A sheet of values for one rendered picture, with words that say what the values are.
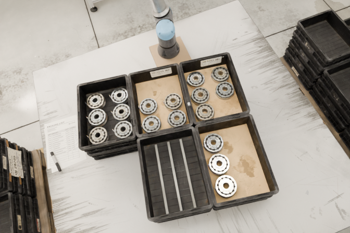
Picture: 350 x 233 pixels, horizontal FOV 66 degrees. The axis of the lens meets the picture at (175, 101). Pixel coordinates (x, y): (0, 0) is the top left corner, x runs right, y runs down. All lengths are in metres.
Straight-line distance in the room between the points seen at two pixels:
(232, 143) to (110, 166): 0.70
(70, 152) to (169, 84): 0.72
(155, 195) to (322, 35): 1.74
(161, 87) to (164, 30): 0.35
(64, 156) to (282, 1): 2.64
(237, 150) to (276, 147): 0.27
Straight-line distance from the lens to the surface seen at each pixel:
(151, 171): 1.44
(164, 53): 1.83
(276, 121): 1.70
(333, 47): 2.38
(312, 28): 2.45
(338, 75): 2.39
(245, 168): 1.44
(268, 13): 3.17
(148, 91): 1.62
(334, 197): 1.67
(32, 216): 2.30
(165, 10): 1.78
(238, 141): 1.47
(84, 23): 3.33
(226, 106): 1.54
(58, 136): 1.83
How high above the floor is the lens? 2.22
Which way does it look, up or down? 63 degrees down
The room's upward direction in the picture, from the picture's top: 12 degrees counter-clockwise
